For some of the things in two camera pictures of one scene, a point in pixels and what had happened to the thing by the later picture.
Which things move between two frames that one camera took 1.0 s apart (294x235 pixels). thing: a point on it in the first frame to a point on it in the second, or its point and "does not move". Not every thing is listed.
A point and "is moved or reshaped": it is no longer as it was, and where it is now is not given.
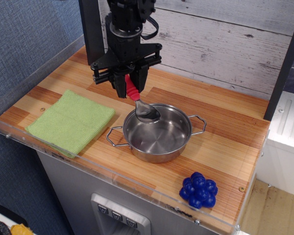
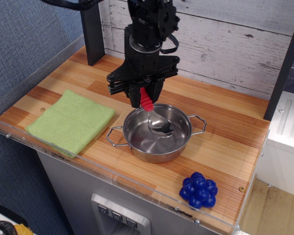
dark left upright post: x=92 y=29 does not move
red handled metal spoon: x=144 y=112 is moved or reshaped
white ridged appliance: x=281 y=165 does not move
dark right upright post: x=281 y=74 does not move
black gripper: x=125 y=56 to x=140 y=69
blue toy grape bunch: x=198 y=191 does not move
